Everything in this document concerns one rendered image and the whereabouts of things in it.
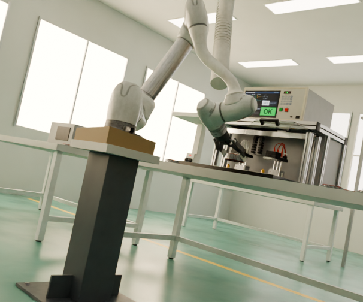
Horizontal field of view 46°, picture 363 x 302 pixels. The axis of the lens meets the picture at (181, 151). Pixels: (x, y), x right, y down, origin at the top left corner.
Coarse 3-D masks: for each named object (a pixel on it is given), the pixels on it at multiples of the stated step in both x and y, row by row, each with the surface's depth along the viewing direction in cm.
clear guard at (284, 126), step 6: (258, 120) 234; (252, 126) 230; (258, 126) 228; (264, 126) 226; (270, 126) 224; (276, 126) 222; (282, 126) 220; (288, 126) 218; (294, 126) 231; (300, 126) 228; (300, 132) 246; (306, 132) 242
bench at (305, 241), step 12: (192, 180) 654; (252, 192) 579; (264, 192) 567; (312, 204) 520; (324, 204) 539; (192, 216) 667; (204, 216) 689; (216, 216) 712; (312, 216) 525; (336, 216) 580; (252, 228) 663; (300, 240) 608
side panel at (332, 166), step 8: (328, 136) 245; (328, 144) 246; (336, 144) 256; (328, 152) 250; (336, 152) 258; (344, 152) 264; (328, 160) 251; (336, 160) 259; (320, 168) 244; (328, 168) 252; (336, 168) 260; (320, 176) 243; (328, 176) 253; (336, 176) 261; (320, 184) 244; (328, 184) 254; (336, 184) 261
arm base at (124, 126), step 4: (108, 120) 207; (112, 120) 206; (108, 124) 206; (112, 124) 205; (116, 124) 205; (120, 124) 205; (124, 124) 206; (128, 124) 207; (120, 128) 204; (124, 128) 204; (128, 128) 202; (132, 128) 205; (132, 132) 202; (140, 136) 209
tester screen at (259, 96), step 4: (248, 92) 271; (252, 92) 269; (256, 92) 267; (260, 92) 265; (264, 92) 263; (268, 92) 261; (272, 92) 259; (276, 92) 257; (256, 96) 266; (260, 96) 265; (264, 96) 262; (268, 96) 260; (272, 96) 259; (276, 96) 257; (256, 100) 266; (260, 100) 264; (264, 100) 262; (268, 100) 260; (272, 100) 258; (276, 100) 256; (260, 104) 263; (260, 108) 263; (272, 116) 256
